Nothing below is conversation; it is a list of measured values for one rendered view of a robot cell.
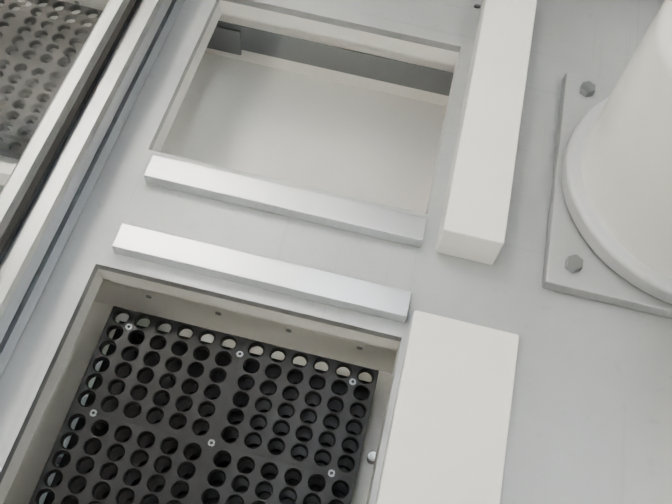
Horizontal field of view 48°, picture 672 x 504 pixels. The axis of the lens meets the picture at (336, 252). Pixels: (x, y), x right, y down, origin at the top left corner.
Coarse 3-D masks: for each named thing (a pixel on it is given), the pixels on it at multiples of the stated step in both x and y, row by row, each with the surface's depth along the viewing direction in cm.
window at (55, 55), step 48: (0, 0) 45; (48, 0) 51; (96, 0) 58; (0, 48) 46; (48, 48) 52; (96, 48) 60; (0, 96) 48; (48, 96) 54; (0, 144) 49; (48, 144) 56; (0, 192) 50; (0, 240) 52
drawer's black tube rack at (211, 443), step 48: (144, 336) 60; (192, 336) 60; (96, 384) 61; (144, 384) 58; (192, 384) 62; (240, 384) 62; (288, 384) 59; (336, 384) 63; (96, 432) 59; (144, 432) 56; (192, 432) 56; (240, 432) 57; (288, 432) 57; (336, 432) 57; (96, 480) 54; (144, 480) 54; (192, 480) 55; (240, 480) 58; (288, 480) 58; (336, 480) 55
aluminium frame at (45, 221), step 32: (160, 0) 66; (128, 32) 64; (160, 32) 68; (128, 64) 62; (96, 96) 60; (128, 96) 64; (64, 128) 58; (96, 128) 59; (64, 160) 57; (96, 160) 60; (32, 192) 55; (64, 192) 56; (32, 224) 54; (64, 224) 57; (0, 256) 52; (32, 256) 53; (0, 288) 51; (32, 288) 54; (0, 320) 51; (0, 352) 52
